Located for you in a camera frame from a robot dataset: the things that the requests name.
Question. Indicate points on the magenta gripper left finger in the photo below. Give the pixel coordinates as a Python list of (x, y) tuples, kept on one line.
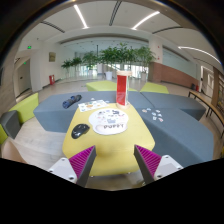
[(82, 164)]

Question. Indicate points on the wooden bench right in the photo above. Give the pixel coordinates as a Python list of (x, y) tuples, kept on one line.
[(211, 109)]

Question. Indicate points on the green bench right rear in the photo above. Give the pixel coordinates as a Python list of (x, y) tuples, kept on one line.
[(156, 88)]

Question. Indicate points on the red transparent display stand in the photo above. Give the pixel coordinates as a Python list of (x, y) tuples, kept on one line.
[(122, 89)]

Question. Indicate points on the yellow table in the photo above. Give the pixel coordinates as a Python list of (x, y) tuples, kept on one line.
[(114, 153)]

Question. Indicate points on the grey ottoman seat left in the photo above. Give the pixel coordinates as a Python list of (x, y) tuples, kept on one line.
[(10, 123)]

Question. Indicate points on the printed sticker sheet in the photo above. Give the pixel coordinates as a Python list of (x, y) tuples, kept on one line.
[(91, 105)]

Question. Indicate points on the green bench behind sofa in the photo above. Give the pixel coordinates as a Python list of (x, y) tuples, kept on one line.
[(101, 86)]

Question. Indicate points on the grey modular sofa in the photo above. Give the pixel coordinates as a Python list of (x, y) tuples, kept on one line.
[(172, 120)]

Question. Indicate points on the potted plant in white pot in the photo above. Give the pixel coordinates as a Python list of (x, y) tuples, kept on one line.
[(109, 57)]

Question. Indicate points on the black computer mouse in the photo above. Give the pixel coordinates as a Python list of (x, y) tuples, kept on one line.
[(79, 130)]

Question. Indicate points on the dark blue folded umbrella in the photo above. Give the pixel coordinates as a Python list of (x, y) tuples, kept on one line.
[(73, 99)]

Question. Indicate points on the green ottoman seat left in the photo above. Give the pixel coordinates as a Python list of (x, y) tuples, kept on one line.
[(26, 107)]

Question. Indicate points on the white printed mouse pad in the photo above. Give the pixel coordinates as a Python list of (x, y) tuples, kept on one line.
[(109, 121)]

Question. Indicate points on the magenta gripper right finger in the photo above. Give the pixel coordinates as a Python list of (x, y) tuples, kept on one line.
[(148, 162)]

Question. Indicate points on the red fire extinguisher box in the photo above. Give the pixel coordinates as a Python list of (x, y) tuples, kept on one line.
[(52, 79)]

